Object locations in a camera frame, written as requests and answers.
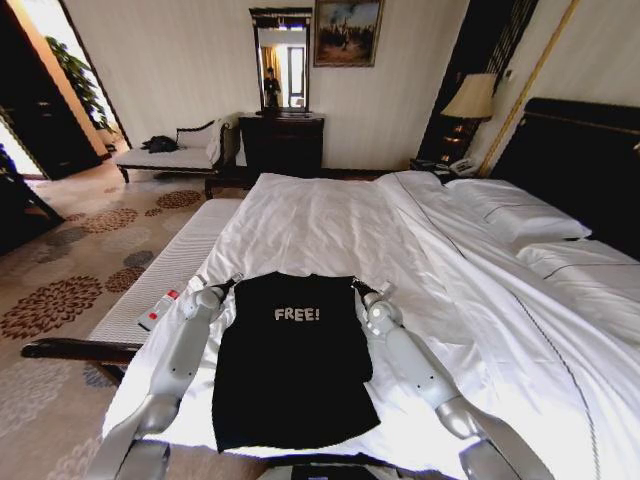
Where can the dark lattice wall panel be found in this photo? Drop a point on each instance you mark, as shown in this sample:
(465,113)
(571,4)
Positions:
(480,50)

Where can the person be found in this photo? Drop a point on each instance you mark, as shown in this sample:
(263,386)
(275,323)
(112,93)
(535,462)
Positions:
(271,87)

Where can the dark wooden cabinet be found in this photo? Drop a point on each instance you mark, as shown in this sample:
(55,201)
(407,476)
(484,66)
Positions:
(25,210)

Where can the left gripper silver-barred finger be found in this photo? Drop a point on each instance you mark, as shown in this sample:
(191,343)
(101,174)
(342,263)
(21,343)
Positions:
(236,277)

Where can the dark wooden dresser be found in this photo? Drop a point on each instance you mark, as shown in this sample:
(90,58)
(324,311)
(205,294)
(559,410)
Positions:
(281,145)

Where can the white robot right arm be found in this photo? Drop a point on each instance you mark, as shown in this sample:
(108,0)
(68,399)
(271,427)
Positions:
(402,345)

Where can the white remote with red button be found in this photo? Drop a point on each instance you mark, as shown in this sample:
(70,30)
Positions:
(152,316)

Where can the white pillow with dark piping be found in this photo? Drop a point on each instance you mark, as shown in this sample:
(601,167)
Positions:
(520,210)
(585,272)

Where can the right gripper silver-barred finger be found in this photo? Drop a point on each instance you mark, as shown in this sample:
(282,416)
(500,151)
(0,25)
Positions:
(356,281)

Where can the black bag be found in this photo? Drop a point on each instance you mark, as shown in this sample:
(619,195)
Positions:
(160,144)

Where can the black FREE! t-shirt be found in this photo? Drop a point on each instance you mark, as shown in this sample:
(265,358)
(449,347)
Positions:
(292,360)

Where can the white chaise longue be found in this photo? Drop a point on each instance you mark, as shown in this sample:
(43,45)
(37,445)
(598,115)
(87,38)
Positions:
(165,160)

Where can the robot front shell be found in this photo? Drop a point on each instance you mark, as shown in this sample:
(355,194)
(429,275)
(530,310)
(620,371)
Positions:
(325,471)

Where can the dark framed mirror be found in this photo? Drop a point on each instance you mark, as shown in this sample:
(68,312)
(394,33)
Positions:
(281,60)

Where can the white ribbed bed bench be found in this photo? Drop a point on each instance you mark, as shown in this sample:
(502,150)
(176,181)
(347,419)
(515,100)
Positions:
(165,280)

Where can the white telephone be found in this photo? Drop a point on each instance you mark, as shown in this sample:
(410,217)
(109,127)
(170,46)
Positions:
(462,165)

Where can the white duvet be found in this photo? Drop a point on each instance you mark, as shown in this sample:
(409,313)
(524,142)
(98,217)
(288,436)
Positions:
(450,300)

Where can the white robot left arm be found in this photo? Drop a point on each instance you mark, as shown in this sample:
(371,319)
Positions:
(184,342)

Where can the gold framed painting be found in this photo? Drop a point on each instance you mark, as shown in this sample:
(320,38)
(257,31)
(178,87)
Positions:
(348,32)

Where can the gold wall trim strip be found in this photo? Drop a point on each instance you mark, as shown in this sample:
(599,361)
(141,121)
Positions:
(530,85)

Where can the dark wooden door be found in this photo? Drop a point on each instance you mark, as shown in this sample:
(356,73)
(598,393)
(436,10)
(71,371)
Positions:
(35,110)

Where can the green potted plant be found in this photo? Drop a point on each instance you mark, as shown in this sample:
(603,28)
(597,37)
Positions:
(82,80)

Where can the dark nightstand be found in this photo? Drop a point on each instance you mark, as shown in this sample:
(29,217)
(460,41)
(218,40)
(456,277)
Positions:
(425,165)

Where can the dark bed headboard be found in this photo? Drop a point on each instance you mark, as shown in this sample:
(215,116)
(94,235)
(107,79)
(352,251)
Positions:
(575,170)

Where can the cream shade table lamp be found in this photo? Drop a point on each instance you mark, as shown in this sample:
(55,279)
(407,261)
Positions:
(470,100)

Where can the white cloth on chaise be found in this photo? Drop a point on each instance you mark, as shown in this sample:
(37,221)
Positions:
(220,140)

